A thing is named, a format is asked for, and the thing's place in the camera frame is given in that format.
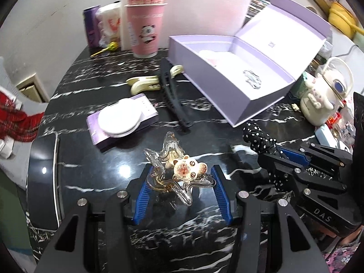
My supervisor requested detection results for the bear keychain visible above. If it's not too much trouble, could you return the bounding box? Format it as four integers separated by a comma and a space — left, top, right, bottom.
152, 154, 208, 191

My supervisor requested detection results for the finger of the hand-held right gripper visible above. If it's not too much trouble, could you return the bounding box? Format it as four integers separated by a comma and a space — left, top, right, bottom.
257, 152, 348, 195
280, 142, 354, 177

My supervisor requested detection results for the purple drink can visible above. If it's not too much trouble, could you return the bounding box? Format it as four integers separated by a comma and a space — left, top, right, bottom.
82, 5, 103, 49

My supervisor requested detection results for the black smartphone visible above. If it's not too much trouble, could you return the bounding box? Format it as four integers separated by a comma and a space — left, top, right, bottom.
27, 133, 61, 231

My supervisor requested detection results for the black hair clip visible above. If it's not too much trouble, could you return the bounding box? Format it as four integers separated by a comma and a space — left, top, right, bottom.
159, 58, 194, 128

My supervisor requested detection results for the cream hair clip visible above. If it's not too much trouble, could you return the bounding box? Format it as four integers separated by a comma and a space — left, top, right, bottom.
126, 65, 184, 94

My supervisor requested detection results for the beige wooden drawer unit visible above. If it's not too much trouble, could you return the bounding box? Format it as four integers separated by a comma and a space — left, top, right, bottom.
15, 73, 49, 103

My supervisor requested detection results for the clear plastic packet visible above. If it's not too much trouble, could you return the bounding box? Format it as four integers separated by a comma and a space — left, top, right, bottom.
313, 41, 333, 71

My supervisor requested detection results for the lavender gift box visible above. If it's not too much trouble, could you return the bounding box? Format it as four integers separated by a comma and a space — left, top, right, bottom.
166, 0, 332, 128

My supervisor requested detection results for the clear star hair clip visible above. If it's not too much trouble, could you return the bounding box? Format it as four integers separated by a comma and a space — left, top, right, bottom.
144, 131, 215, 207

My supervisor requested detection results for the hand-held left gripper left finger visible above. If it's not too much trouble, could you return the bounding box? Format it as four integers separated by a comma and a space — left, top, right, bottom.
34, 163, 155, 273

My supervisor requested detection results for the pink panda paper cup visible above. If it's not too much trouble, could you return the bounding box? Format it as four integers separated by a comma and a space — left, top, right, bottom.
124, 2, 168, 59

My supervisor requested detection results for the white round compact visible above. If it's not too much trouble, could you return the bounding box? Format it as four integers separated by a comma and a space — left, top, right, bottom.
98, 98, 143, 137

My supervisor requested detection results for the polka dot black scrunchie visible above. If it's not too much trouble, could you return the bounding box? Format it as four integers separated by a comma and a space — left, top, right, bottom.
243, 121, 286, 192

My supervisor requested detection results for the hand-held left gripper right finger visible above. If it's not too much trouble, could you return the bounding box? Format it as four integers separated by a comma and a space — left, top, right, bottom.
209, 165, 330, 273

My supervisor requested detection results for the white cartoon kettle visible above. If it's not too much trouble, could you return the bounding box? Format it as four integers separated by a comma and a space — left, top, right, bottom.
300, 57, 354, 126

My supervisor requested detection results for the printed box stack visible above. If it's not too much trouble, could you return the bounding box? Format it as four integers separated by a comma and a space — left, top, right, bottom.
247, 0, 270, 20

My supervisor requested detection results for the yellow lollipop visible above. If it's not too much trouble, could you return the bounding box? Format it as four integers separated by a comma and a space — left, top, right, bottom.
90, 42, 120, 57

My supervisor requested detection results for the white blue box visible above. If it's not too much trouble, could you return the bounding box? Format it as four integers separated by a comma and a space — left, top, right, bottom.
314, 124, 351, 151

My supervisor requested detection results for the white foam board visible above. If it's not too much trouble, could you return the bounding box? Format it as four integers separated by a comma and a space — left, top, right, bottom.
163, 0, 256, 50

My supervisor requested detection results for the person's floral clothing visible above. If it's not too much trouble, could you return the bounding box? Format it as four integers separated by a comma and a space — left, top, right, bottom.
324, 227, 364, 273

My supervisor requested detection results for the small purple carton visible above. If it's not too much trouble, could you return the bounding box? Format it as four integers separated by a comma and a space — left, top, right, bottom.
86, 93, 159, 152

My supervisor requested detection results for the white plastic bag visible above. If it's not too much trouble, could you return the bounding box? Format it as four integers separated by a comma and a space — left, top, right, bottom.
95, 2, 126, 49

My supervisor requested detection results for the red plaid scarf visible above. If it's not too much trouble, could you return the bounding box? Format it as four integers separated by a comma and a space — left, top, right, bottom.
0, 88, 44, 143

